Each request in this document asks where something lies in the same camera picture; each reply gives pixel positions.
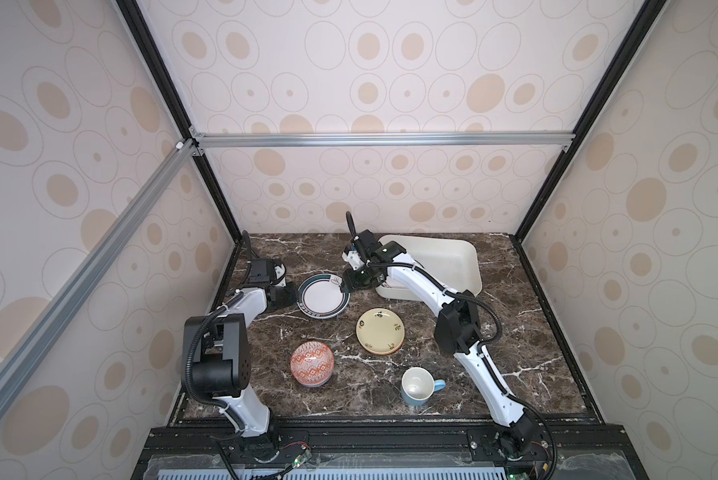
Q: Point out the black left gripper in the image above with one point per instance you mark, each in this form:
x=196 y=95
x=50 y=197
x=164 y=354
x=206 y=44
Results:
x=291 y=297

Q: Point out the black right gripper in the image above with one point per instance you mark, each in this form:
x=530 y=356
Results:
x=351 y=282

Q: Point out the green red stripe plate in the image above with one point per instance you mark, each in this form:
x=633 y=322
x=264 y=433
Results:
x=321 y=296

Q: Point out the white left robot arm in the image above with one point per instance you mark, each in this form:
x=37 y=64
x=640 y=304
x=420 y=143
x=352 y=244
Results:
x=217 y=361

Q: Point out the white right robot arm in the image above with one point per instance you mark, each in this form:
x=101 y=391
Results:
x=465 y=326

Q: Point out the white plastic bin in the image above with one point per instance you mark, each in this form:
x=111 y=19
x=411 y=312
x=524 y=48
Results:
x=452 y=262

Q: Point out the yellow plate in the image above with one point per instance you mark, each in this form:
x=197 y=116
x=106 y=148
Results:
x=380 y=331

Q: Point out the red patterned bowl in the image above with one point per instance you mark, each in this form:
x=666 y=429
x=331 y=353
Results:
x=312 y=364

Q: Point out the blue mug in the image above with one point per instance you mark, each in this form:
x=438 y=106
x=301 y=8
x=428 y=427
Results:
x=418 y=386

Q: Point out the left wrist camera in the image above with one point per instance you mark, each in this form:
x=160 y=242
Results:
x=265 y=272

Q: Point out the silver aluminium rail back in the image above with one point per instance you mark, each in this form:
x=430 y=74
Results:
x=402 y=139

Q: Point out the silver aluminium rail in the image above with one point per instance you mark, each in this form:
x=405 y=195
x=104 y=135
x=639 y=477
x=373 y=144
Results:
x=31 y=350
x=402 y=139

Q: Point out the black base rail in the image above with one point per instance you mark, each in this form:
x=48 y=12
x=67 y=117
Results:
x=388 y=450

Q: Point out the silver aluminium rail left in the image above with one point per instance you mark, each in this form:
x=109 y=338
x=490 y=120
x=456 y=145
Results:
x=31 y=350

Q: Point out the black corner frame post left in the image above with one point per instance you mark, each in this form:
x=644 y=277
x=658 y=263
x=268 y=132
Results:
x=136 y=24

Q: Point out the black corner frame post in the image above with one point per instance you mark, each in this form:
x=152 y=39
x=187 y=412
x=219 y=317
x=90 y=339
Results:
x=625 y=53
x=136 y=24

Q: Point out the black corner frame post right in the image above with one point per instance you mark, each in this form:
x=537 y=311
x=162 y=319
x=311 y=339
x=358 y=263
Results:
x=625 y=53

